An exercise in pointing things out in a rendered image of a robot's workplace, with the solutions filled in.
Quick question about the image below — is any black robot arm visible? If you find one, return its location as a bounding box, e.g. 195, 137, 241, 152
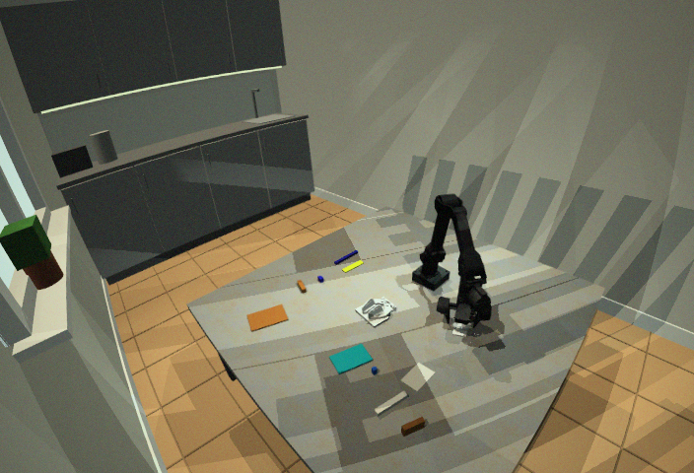
419, 193, 491, 325

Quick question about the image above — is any yellow flat bar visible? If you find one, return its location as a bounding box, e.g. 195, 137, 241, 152
342, 260, 364, 273

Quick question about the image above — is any teal flat rectangular plate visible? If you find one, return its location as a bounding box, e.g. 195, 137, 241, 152
329, 344, 373, 374

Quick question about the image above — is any orange flat plate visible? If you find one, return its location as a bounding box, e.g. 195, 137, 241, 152
247, 304, 289, 331

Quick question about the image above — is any beige flat square plate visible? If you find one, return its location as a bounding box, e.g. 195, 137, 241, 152
401, 363, 435, 391

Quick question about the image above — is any blue flat bar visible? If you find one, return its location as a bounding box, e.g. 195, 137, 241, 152
334, 250, 358, 265

